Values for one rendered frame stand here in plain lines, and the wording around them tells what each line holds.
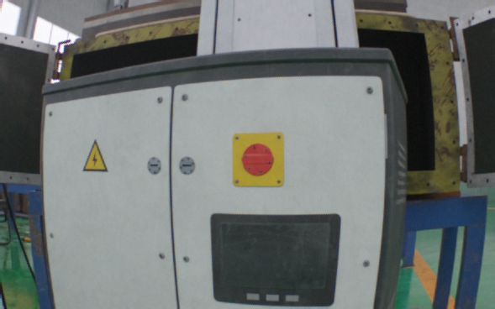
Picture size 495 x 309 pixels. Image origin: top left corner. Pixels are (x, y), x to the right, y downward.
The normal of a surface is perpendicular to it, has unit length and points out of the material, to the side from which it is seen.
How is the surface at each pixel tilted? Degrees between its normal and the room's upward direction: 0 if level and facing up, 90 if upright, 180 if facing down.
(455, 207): 90
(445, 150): 90
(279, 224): 90
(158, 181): 90
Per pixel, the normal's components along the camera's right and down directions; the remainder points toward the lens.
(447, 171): -0.22, -0.07
